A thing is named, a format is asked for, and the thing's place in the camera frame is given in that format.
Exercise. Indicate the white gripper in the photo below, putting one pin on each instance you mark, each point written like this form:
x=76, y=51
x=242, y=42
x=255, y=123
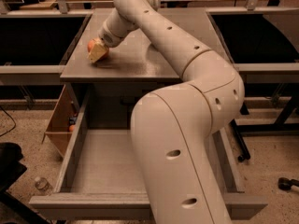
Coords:
x=109, y=38

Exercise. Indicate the red apple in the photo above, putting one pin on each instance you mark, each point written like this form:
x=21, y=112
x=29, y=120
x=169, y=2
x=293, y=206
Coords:
x=91, y=44

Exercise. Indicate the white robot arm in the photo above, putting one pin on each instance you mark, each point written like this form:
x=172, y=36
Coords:
x=169, y=126

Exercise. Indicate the grey counter cabinet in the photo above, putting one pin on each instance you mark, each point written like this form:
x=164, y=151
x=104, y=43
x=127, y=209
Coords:
x=124, y=62

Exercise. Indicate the grey open top drawer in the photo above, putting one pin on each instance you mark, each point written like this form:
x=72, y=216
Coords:
x=101, y=178

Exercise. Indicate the small orange ball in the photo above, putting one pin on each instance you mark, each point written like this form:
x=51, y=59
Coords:
x=71, y=128

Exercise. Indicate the black chair base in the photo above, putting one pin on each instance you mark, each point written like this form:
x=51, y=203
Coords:
x=10, y=171

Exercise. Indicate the clear plastic water bottle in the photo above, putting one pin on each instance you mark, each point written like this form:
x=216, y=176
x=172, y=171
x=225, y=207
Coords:
x=43, y=185

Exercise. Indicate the black pole on floor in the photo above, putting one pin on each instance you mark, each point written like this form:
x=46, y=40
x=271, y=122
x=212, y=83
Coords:
x=244, y=152

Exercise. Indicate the black caster wheel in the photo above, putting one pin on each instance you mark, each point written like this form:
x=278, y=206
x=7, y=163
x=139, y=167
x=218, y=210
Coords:
x=286, y=184

